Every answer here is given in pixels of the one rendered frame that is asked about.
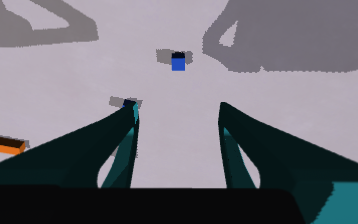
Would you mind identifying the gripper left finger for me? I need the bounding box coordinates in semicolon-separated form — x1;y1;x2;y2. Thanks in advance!
0;102;139;188

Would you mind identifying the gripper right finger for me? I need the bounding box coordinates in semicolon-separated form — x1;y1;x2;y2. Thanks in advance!
218;102;358;224

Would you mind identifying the orange rod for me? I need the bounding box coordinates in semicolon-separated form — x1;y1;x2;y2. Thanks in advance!
0;137;26;155

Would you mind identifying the blue cube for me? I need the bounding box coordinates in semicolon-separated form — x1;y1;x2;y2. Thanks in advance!
122;99;135;108
171;53;185;71

